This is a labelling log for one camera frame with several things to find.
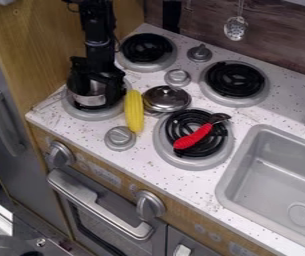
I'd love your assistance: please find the silver slotted spoon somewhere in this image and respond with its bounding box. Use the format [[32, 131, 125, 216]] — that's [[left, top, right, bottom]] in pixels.
[[222, 0, 251, 43]]

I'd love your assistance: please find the red handled tool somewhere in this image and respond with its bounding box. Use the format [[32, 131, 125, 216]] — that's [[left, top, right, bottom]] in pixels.
[[172, 112, 233, 151]]

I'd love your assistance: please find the toy stove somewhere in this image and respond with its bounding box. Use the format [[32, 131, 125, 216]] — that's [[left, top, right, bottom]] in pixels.
[[59, 31, 273, 172]]

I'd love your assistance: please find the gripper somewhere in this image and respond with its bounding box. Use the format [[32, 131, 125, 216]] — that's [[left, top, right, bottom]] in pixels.
[[65, 55, 128, 103]]

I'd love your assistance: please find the yellow toy corn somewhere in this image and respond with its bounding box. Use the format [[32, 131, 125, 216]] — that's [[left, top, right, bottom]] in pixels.
[[122, 89, 146, 134]]

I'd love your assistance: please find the silver pot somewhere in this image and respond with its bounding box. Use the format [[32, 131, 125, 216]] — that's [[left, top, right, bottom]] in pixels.
[[70, 79, 112, 109]]

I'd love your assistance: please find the black tool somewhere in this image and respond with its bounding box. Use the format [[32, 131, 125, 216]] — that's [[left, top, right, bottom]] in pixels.
[[161, 0, 183, 35]]

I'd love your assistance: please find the silver pot lid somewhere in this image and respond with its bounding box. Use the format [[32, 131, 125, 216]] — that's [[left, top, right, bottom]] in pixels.
[[141, 85, 193, 114]]

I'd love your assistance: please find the toy sink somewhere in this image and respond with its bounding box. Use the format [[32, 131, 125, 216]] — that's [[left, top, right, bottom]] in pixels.
[[214, 123, 305, 255]]

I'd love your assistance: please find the grey toy fridge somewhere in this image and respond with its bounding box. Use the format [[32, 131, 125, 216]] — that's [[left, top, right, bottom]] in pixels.
[[0, 26, 70, 236]]

